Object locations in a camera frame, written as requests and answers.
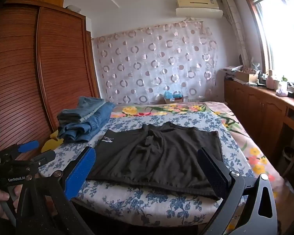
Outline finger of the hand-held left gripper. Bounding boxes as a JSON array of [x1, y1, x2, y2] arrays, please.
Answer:
[[11, 150, 56, 175], [0, 140, 40, 157]]

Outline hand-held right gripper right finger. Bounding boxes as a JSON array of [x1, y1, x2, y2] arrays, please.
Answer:
[[197, 148, 277, 235]]

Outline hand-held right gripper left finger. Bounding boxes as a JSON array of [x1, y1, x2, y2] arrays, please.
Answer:
[[16, 146, 96, 235]]

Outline black pants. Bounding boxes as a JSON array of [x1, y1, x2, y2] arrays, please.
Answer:
[[87, 123, 223, 200]]

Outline yellow cloth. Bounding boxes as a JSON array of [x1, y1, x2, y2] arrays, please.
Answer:
[[41, 130, 64, 152]]

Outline folded blue denim jeans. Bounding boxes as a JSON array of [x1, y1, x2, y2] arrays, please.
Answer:
[[57, 101, 117, 143]]

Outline pink flower-printed blanket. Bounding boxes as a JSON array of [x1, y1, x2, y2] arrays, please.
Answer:
[[109, 101, 285, 235]]

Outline blue floral bed sheet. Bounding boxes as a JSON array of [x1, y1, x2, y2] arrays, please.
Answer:
[[38, 114, 256, 226]]

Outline folded grey-blue jeans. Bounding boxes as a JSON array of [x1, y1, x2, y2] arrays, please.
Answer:
[[57, 96, 106, 126]]

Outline wooden sideboard cabinet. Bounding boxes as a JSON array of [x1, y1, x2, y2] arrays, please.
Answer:
[[223, 70, 294, 179]]

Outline trash bin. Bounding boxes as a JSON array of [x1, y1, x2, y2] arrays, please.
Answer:
[[283, 146, 294, 167]]

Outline cardboard box with blue packs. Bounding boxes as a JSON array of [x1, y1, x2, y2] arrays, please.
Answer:
[[163, 90, 184, 104]]

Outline wooden slatted wardrobe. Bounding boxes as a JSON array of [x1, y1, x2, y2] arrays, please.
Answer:
[[0, 4, 101, 163]]

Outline open cardboard box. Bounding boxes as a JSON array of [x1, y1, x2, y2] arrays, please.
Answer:
[[235, 69, 259, 84]]

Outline stack of papers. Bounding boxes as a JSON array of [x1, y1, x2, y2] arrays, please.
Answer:
[[223, 65, 244, 79]]

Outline pink white pouch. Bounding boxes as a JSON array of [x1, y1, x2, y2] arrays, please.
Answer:
[[276, 82, 289, 96]]

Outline circle-patterned sheer curtain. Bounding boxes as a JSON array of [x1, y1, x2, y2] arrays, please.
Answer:
[[92, 20, 218, 104]]

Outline gathered window curtain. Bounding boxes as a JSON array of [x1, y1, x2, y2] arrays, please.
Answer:
[[222, 0, 251, 67]]

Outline window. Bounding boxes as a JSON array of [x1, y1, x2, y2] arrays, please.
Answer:
[[241, 0, 294, 86]]

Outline wall air conditioner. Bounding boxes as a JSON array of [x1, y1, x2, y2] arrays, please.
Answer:
[[175, 0, 223, 19]]

